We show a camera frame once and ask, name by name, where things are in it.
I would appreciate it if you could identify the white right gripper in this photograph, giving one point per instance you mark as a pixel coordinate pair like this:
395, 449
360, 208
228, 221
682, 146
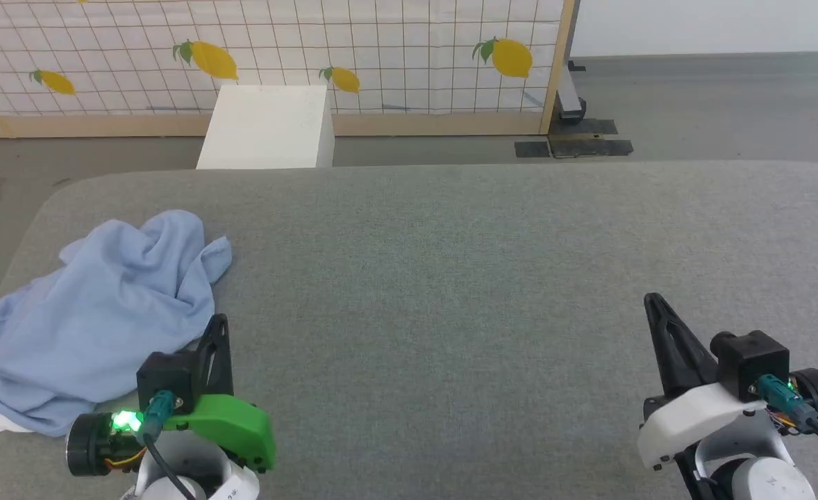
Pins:
694, 423

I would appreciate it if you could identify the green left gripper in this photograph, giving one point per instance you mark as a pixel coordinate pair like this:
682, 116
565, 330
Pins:
228, 423

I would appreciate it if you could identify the light blue shirt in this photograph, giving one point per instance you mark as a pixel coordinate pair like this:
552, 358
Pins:
103, 312

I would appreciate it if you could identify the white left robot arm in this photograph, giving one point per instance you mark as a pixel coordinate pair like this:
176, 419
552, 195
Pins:
197, 467

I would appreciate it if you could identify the grey fabric sofa cushion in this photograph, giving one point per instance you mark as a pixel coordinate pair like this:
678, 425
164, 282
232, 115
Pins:
451, 312

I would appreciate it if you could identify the white box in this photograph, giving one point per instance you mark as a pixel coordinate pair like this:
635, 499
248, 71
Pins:
263, 128

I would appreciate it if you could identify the grey metal partition foot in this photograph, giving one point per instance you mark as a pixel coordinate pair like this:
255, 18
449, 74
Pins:
570, 97

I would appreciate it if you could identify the lemon print partition screen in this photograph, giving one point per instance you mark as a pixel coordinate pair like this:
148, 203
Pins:
381, 42

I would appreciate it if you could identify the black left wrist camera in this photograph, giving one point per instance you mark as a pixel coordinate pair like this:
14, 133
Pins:
166, 378

